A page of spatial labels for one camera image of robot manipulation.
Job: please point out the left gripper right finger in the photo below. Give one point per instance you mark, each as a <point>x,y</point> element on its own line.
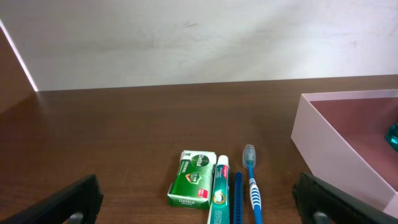
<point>319,202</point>

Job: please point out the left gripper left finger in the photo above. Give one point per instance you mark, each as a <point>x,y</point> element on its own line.
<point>79,202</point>

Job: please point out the blue white toothbrush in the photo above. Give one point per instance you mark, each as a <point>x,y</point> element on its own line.
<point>249,161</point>

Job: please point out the teal mouthwash bottle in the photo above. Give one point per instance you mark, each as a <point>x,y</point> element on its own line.
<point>392,137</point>

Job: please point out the white cardboard box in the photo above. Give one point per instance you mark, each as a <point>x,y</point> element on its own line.
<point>341,136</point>

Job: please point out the dark blue comb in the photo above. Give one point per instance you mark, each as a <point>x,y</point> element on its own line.
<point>238,199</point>

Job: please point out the green toothpaste tube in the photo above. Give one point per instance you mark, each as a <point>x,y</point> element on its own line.
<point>219,208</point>

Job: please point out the green Dettol soap box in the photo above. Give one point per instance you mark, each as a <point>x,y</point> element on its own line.
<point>192,187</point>

